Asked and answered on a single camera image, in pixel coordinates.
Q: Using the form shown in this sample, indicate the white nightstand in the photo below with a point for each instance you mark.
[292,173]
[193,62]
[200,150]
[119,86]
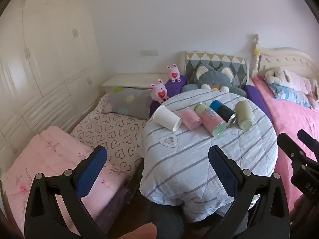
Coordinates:
[134,79]

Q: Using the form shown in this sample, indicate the cream bed headboard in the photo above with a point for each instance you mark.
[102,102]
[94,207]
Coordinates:
[286,57]

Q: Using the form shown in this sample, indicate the folded pink quilt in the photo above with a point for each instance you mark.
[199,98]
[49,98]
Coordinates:
[49,154]

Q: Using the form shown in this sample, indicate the cream wardrobe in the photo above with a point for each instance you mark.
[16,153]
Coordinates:
[49,42]

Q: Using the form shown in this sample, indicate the white and pink plush dog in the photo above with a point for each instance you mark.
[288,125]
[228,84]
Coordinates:
[291,79]

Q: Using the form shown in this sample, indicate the black bottle with blue cap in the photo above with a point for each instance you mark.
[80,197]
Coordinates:
[223,112]

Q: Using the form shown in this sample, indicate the purple cushion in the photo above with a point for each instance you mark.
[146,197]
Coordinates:
[256,99]
[174,88]

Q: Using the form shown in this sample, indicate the pink bedspread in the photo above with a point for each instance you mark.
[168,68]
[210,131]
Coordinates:
[286,117]

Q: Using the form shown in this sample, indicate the pink ribbed cup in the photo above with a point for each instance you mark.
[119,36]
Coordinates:
[190,118]

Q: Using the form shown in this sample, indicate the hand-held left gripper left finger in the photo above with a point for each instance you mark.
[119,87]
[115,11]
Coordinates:
[91,173]

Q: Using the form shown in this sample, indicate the yellow star sticker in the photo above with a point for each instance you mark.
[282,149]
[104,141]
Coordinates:
[256,51]

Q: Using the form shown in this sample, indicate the white paper cup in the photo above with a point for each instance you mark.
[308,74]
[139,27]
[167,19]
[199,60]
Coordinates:
[165,117]

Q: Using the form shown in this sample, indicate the grey flower-print pillow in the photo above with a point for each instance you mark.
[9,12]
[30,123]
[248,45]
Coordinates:
[129,102]

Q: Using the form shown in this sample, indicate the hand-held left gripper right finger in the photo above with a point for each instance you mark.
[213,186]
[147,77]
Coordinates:
[224,173]

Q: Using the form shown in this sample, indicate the pink bunny toy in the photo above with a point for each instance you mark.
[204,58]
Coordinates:
[174,74]
[159,92]

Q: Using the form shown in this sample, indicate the grey cat plush cushion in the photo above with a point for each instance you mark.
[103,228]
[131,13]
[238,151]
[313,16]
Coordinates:
[211,79]

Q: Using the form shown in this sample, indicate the striped white blanket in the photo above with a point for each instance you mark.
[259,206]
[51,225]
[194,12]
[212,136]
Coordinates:
[199,156]

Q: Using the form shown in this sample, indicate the heart-print bed sheet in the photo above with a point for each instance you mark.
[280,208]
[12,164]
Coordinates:
[112,134]

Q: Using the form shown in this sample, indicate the pink tumbler with green ends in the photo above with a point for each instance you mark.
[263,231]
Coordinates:
[211,120]

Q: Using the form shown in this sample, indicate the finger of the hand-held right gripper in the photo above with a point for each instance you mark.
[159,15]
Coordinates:
[289,147]
[307,139]

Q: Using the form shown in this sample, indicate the blue printed pillow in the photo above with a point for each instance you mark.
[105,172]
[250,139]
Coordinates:
[286,93]

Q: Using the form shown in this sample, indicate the diamond-pattern cushion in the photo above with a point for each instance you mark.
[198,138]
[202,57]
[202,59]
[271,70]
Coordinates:
[234,64]

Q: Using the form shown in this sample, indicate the pale green cup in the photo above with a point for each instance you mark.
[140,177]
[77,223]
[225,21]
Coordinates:
[244,114]

